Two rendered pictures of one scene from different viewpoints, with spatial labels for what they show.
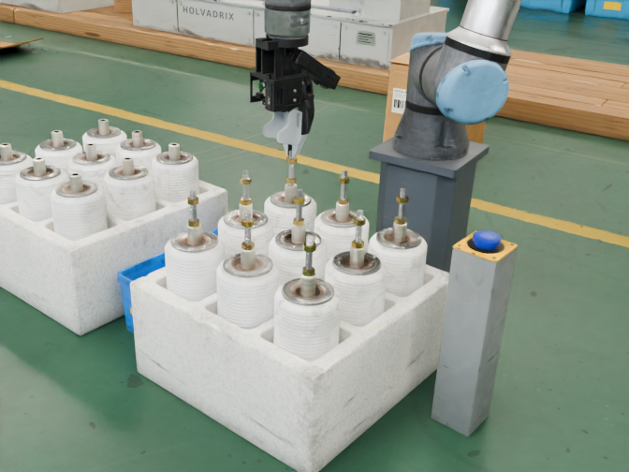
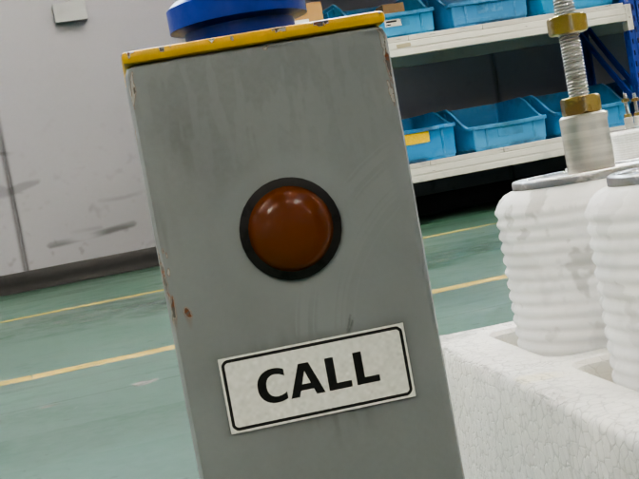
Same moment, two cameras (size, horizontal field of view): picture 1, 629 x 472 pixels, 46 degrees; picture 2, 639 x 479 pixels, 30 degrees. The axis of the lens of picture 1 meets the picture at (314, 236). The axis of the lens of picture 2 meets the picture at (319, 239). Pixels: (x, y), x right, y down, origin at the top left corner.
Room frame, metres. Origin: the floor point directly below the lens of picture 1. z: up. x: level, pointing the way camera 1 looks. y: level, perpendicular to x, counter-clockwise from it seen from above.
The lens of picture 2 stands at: (1.22, -0.49, 0.27)
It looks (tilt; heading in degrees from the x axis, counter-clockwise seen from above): 3 degrees down; 134
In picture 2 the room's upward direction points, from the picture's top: 10 degrees counter-clockwise
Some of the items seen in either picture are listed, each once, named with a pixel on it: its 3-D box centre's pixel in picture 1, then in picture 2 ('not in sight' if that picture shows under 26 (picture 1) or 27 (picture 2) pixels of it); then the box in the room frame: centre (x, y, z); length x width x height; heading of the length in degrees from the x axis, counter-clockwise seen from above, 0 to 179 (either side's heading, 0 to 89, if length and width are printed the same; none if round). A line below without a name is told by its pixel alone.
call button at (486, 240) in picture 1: (486, 242); (240, 29); (0.97, -0.25, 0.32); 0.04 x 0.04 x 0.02
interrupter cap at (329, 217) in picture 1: (342, 218); not in sight; (1.18, -0.05, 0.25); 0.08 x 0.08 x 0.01
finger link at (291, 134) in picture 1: (289, 135); not in sight; (1.23, 0.05, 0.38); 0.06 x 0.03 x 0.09; 129
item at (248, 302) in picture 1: (248, 317); not in sight; (0.99, 0.10, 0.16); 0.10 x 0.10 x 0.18
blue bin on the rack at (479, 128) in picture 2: not in sight; (486, 126); (-1.94, 3.98, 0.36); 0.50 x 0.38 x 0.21; 150
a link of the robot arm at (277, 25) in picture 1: (288, 22); not in sight; (1.24, 0.06, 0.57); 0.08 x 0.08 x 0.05
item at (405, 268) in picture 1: (394, 287); not in sight; (1.11, -0.14, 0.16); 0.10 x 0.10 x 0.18
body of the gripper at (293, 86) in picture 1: (283, 72); not in sight; (1.24, 0.06, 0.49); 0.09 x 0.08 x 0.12; 129
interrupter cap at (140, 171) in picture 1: (128, 172); not in sight; (1.35, 0.37, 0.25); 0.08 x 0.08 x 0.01
